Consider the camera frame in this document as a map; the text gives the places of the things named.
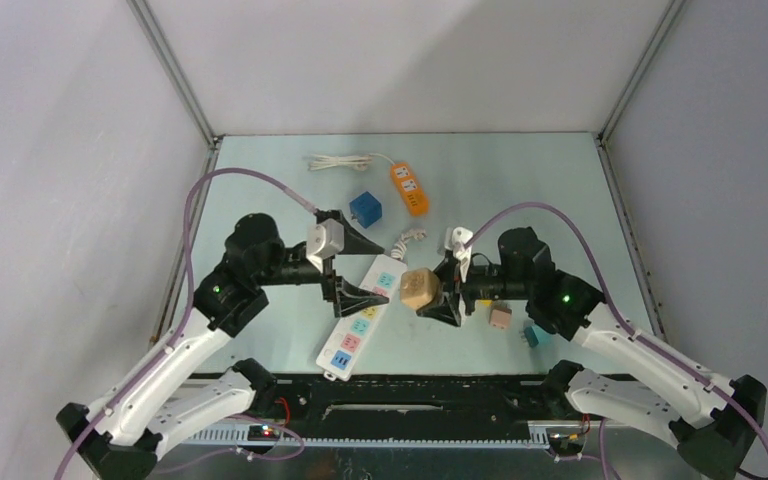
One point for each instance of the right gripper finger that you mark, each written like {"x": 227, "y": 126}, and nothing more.
{"x": 446, "y": 270}
{"x": 445, "y": 308}

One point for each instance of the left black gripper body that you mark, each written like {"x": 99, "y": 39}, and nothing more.
{"x": 326, "y": 279}

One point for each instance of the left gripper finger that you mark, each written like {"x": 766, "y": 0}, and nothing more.
{"x": 350, "y": 299}
{"x": 355, "y": 243}

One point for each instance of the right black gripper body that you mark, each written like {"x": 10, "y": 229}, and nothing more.
{"x": 476, "y": 281}

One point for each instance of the beige cube socket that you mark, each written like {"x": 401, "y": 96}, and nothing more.
{"x": 418, "y": 288}

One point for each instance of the blue cube socket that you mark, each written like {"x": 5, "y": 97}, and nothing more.
{"x": 366, "y": 209}

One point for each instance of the white multicolour power strip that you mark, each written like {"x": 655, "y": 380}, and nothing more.
{"x": 351, "y": 335}

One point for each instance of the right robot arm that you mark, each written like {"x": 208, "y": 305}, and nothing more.
{"x": 709, "y": 419}

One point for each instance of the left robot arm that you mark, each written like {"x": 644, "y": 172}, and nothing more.
{"x": 126, "y": 432}

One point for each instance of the pink plug adapter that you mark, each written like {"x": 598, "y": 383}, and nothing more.
{"x": 500, "y": 316}

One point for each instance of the teal plug adapter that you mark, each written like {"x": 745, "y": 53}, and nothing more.
{"x": 535, "y": 336}

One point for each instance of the orange power strip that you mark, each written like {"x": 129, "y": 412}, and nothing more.
{"x": 411, "y": 192}

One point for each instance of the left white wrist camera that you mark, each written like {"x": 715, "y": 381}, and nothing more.
{"x": 324, "y": 240}

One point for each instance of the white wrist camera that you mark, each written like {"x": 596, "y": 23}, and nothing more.
{"x": 324, "y": 240}
{"x": 457, "y": 243}

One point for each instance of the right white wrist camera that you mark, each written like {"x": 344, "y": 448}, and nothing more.
{"x": 457, "y": 243}

